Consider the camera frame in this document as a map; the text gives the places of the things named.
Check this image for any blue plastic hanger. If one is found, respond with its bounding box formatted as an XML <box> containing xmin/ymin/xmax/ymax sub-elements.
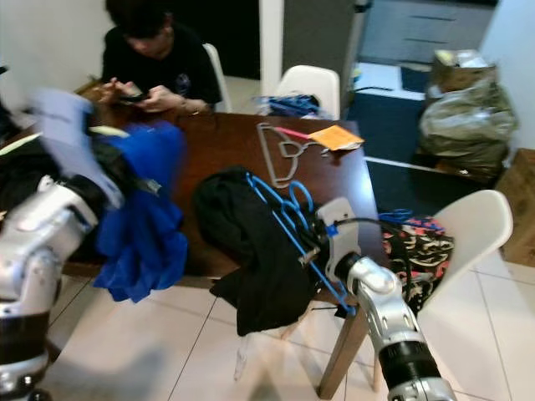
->
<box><xmin>247</xmin><ymin>171</ymin><xmax>354</xmax><ymax>314</ymax></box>

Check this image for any dark printed sports jersey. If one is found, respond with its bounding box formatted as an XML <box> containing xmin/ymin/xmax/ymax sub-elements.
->
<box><xmin>191</xmin><ymin>165</ymin><xmax>327</xmax><ymax>337</ymax></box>

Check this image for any blue shirt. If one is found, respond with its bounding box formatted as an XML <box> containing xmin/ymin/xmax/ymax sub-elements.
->
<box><xmin>92</xmin><ymin>121</ymin><xmax>189</xmax><ymax>303</ymax></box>

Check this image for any grey hanger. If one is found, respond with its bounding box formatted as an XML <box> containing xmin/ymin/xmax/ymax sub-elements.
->
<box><xmin>257</xmin><ymin>123</ymin><xmax>314</xmax><ymax>185</ymax></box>

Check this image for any person's left hand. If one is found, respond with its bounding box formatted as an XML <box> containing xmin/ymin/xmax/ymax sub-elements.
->
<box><xmin>140</xmin><ymin>86</ymin><xmax>185</xmax><ymax>112</ymax></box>

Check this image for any person's right hand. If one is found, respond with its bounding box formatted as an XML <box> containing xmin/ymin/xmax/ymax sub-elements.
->
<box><xmin>104</xmin><ymin>78</ymin><xmax>135</xmax><ymax>99</ymax></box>

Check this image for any black patterned bag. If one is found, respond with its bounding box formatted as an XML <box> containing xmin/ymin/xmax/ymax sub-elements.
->
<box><xmin>380</xmin><ymin>213</ymin><xmax>456</xmax><ymax>310</ymax></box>

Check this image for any orange envelope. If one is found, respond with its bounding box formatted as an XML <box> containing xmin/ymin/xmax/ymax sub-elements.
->
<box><xmin>308</xmin><ymin>125</ymin><xmax>366</xmax><ymax>153</ymax></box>

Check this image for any pink stick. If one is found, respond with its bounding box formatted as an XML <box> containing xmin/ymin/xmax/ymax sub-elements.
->
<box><xmin>274</xmin><ymin>125</ymin><xmax>323</xmax><ymax>143</ymax></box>

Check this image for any dark brown wooden table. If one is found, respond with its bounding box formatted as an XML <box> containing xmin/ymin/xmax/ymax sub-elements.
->
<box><xmin>0</xmin><ymin>109</ymin><xmax>381</xmax><ymax>400</ymax></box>

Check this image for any tangled blue pile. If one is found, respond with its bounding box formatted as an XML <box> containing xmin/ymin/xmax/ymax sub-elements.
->
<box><xmin>255</xmin><ymin>94</ymin><xmax>323</xmax><ymax>118</ymax></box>

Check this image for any white plastic chair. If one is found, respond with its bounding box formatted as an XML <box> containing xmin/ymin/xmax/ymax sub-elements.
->
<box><xmin>372</xmin><ymin>190</ymin><xmax>515</xmax><ymax>393</ymax></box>
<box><xmin>273</xmin><ymin>65</ymin><xmax>342</xmax><ymax>119</ymax></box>
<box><xmin>202</xmin><ymin>43</ymin><xmax>228</xmax><ymax>114</ymax></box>

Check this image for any olive grey rubbish bag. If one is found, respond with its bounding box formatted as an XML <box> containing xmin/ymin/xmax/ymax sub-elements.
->
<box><xmin>418</xmin><ymin>48</ymin><xmax>521</xmax><ymax>180</ymax></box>

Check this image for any brown wooden cabinet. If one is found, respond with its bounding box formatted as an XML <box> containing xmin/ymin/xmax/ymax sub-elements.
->
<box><xmin>495</xmin><ymin>149</ymin><xmax>535</xmax><ymax>268</ymax></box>

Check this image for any person in black shirt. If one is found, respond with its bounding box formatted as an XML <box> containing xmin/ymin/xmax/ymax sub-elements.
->
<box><xmin>96</xmin><ymin>0</ymin><xmax>222</xmax><ymax>114</ymax></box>

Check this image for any dark cloth pile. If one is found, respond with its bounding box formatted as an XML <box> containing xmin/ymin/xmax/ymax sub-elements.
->
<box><xmin>0</xmin><ymin>125</ymin><xmax>101</xmax><ymax>210</ymax></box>

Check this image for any grey drawer cabinet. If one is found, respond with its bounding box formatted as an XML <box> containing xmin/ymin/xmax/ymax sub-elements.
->
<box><xmin>355</xmin><ymin>0</ymin><xmax>502</xmax><ymax>66</ymax></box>

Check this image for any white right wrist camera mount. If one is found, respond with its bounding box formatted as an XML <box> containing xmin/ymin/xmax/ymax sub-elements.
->
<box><xmin>316</xmin><ymin>198</ymin><xmax>360</xmax><ymax>281</ymax></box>

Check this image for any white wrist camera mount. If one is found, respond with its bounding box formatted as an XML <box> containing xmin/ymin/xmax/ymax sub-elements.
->
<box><xmin>316</xmin><ymin>198</ymin><xmax>360</xmax><ymax>281</ymax></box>
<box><xmin>33</xmin><ymin>88</ymin><xmax>126</xmax><ymax>210</ymax></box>

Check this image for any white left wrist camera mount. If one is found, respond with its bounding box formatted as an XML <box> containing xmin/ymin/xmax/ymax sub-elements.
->
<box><xmin>33</xmin><ymin>88</ymin><xmax>126</xmax><ymax>210</ymax></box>

